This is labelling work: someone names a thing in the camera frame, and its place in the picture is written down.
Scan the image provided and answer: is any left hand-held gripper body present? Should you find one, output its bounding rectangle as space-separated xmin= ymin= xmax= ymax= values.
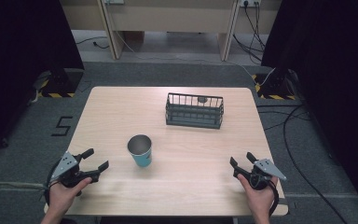
xmin=49 ymin=150 xmax=102 ymax=189

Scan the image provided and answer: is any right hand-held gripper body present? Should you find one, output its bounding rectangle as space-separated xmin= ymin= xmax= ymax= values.
xmin=237 ymin=158 xmax=288 ymax=191

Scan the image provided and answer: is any person's right hand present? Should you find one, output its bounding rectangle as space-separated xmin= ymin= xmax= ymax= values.
xmin=237 ymin=174 xmax=280 ymax=219

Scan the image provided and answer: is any person's left hand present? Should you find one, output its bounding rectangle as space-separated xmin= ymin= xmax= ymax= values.
xmin=47 ymin=176 xmax=93 ymax=217

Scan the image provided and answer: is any blue cup with metal inside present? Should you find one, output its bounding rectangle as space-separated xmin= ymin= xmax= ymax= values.
xmin=126 ymin=133 xmax=154 ymax=168

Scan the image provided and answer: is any black stand base hazard tape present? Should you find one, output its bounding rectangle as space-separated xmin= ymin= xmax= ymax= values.
xmin=251 ymin=68 xmax=297 ymax=101
xmin=36 ymin=67 xmax=86 ymax=99

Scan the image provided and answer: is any black curtain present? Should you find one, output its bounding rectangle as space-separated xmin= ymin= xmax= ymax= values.
xmin=260 ymin=0 xmax=358 ymax=222
xmin=0 ymin=0 xmax=86 ymax=160

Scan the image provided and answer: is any beige wooden desk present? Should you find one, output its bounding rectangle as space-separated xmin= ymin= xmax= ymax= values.
xmin=59 ymin=0 xmax=283 ymax=62

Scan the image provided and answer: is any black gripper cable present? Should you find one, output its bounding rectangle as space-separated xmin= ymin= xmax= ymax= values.
xmin=43 ymin=160 xmax=62 ymax=207
xmin=268 ymin=180 xmax=281 ymax=218

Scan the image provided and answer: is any dark wire basket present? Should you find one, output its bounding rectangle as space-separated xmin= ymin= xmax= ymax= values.
xmin=164 ymin=91 xmax=225 ymax=131

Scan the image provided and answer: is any short black floor cable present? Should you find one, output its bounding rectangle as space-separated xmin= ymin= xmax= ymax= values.
xmin=75 ymin=35 xmax=110 ymax=50

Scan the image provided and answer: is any bundle of black wall cables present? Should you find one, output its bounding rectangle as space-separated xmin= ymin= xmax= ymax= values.
xmin=231 ymin=1 xmax=268 ymax=65

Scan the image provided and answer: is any white wall socket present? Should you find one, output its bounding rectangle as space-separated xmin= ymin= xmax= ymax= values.
xmin=239 ymin=0 xmax=262 ymax=8

